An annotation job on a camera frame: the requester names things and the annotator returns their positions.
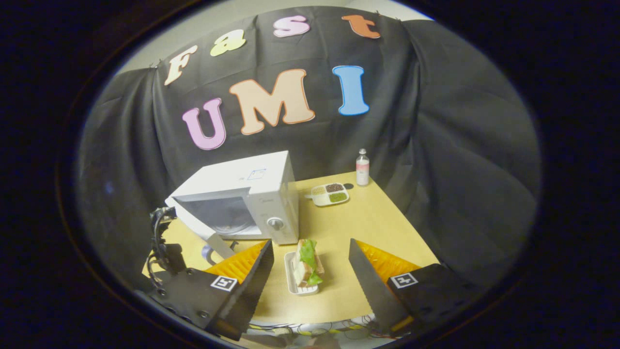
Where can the white rectangular plastic tray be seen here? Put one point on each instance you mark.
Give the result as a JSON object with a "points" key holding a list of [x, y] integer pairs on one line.
{"points": [[302, 291]]}

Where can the divided plate with grains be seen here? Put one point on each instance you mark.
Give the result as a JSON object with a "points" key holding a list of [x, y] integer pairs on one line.
{"points": [[330, 195]]}

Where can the small clear bottle pink label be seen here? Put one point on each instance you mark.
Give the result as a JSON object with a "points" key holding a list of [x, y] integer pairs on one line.
{"points": [[362, 169]]}

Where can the black backdrop cloth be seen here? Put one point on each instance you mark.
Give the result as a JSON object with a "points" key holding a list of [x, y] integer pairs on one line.
{"points": [[436, 169]]}

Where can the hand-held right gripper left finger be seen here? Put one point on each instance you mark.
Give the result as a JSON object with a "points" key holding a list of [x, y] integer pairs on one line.
{"points": [[254, 291]]}

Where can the sandwich with green lettuce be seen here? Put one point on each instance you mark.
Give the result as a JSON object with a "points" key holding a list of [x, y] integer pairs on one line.
{"points": [[306, 264]]}

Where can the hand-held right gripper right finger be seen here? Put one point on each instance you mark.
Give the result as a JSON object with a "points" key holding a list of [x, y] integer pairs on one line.
{"points": [[370, 291]]}

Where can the white microwave oven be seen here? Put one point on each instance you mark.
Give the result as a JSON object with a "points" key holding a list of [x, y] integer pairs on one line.
{"points": [[232, 179]]}

